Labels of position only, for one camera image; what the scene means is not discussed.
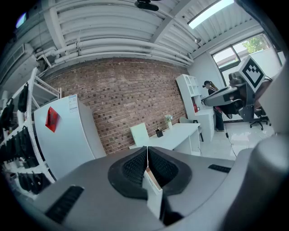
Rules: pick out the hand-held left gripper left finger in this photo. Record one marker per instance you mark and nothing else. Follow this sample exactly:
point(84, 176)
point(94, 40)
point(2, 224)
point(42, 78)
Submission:
point(94, 180)

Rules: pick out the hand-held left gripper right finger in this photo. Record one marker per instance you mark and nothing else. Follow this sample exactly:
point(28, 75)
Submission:
point(203, 180)

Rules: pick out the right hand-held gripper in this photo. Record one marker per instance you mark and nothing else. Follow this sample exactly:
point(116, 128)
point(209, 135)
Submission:
point(250, 74)

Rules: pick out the white drawer with brown sides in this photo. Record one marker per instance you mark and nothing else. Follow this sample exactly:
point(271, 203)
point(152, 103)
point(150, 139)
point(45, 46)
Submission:
point(154, 196)

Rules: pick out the small red object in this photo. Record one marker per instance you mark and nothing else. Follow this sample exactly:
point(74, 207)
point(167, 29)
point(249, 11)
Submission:
point(196, 108)

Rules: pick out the white bookcase cabinet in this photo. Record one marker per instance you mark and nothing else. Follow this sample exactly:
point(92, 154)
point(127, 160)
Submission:
point(192, 99)

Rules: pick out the pale green chair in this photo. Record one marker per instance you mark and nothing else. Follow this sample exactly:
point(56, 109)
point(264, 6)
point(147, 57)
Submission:
point(186, 120)

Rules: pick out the black office chair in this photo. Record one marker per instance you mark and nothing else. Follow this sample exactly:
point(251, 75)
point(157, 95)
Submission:
point(259, 119)

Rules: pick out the white refrigerator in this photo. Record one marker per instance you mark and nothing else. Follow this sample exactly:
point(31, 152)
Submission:
point(67, 144)

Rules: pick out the dark framed window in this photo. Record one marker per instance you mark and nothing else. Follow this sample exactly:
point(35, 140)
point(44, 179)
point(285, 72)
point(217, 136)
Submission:
point(225, 56)

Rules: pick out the white desk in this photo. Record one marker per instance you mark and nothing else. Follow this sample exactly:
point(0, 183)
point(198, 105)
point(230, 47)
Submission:
point(178, 133)

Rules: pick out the white vase with flowers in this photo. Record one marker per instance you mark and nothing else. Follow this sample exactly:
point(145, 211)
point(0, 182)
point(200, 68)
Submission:
point(169, 120)

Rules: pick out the person's grey clothing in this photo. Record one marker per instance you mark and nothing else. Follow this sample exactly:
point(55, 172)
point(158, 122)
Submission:
point(266, 176)

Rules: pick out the pale square board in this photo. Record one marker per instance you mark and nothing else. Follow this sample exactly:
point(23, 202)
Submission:
point(139, 135)

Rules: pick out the black pen holder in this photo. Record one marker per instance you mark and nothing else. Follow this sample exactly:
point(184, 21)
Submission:
point(159, 133)

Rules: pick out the red paper decoration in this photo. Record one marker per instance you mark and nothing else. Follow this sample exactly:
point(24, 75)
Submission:
point(52, 119)

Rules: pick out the blue white label sticker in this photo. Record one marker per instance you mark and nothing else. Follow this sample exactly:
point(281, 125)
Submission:
point(73, 104)

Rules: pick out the group of black bags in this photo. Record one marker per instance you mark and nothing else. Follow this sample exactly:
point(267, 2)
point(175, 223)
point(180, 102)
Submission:
point(22, 142)

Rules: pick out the long ceiling light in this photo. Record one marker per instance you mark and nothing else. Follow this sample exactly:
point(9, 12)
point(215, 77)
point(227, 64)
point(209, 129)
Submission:
point(210, 13)

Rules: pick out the white metal shelf rack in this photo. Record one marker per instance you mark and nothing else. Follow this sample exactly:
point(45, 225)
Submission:
point(34, 94)

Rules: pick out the white ceiling pipes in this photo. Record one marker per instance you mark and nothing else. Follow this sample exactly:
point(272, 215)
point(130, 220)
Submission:
point(113, 48)

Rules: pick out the black ceiling camera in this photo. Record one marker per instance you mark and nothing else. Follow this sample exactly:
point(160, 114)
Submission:
point(146, 5)

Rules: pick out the white air duct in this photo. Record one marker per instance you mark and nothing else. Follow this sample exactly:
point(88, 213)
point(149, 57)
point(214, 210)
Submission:
point(15, 65)

